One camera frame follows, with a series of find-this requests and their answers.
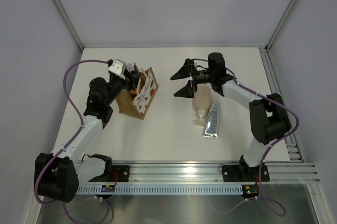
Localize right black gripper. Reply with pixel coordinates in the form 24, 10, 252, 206
171, 59, 215, 99

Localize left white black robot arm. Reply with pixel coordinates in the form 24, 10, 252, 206
34, 69, 142, 203

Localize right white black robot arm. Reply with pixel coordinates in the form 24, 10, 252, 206
170, 52, 291, 182

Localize right side aluminium rail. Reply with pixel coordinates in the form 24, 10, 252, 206
259, 47, 305, 161

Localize left aluminium frame post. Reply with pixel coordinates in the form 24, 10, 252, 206
52, 0, 85, 52

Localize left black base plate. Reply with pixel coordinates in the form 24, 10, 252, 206
89, 165, 130, 182

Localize beige pump lotion bottle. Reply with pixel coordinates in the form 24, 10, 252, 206
193, 85, 211, 126

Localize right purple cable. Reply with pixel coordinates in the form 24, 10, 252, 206
194, 58, 301, 216

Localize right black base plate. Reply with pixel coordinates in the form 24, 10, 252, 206
221, 164, 270, 182

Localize white slotted cable duct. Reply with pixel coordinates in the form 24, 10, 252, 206
77, 184, 243, 195

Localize aluminium frame post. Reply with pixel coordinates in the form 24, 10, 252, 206
265, 0, 299, 53
52, 0, 85, 52

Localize silver toothpaste tube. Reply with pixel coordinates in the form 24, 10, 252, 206
202, 103, 219, 139

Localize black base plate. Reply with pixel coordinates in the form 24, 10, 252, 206
89, 165, 130, 182
221, 164, 270, 182

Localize right aluminium frame post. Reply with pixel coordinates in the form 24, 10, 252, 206
265, 0, 299, 53

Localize aluminium mounting rail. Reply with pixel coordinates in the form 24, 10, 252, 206
128, 162, 320, 184

